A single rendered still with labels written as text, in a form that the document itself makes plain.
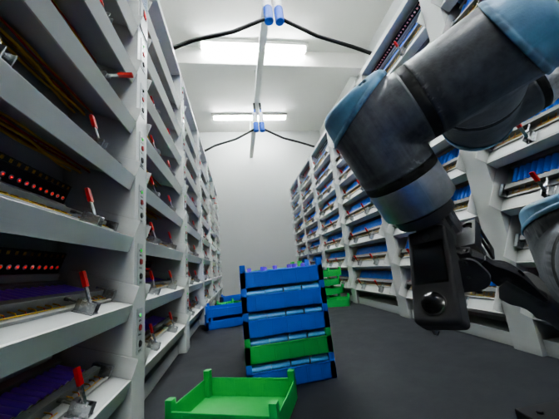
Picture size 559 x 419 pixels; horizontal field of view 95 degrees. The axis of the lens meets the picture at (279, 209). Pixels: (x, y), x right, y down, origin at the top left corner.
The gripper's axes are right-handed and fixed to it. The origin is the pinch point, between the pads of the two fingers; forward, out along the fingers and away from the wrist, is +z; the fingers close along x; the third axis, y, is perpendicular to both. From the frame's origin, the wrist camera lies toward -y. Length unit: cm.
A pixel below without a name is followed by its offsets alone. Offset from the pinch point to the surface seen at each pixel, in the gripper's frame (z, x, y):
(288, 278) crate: -3, 59, 23
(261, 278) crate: -9, 64, 18
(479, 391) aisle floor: 44, 21, 24
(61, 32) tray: -80, 36, -4
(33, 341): -35, 43, -33
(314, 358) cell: 23, 60, 13
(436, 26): -50, -3, 132
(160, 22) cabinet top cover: -134, 84, 72
